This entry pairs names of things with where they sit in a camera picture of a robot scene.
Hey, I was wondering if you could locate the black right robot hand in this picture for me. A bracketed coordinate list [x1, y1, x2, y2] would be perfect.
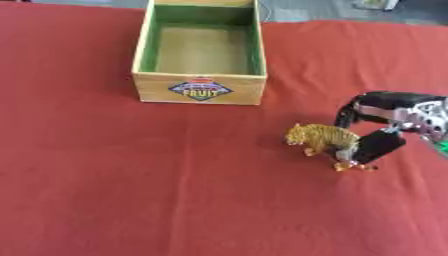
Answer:
[332, 90, 448, 165]

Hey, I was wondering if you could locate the tan cardboard box green inside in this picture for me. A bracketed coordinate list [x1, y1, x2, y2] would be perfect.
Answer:
[131, 0, 270, 106]

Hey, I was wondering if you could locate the orange toy tiger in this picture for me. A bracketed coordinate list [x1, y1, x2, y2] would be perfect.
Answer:
[283, 122, 380, 173]

